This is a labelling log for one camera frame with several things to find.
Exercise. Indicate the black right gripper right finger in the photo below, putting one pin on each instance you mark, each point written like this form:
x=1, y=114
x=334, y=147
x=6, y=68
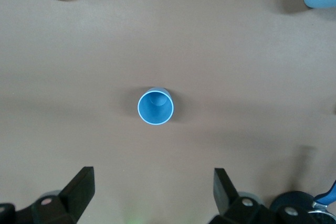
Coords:
x=228, y=208

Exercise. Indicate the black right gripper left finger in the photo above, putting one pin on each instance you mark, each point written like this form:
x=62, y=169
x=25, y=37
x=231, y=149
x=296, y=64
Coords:
x=76, y=197

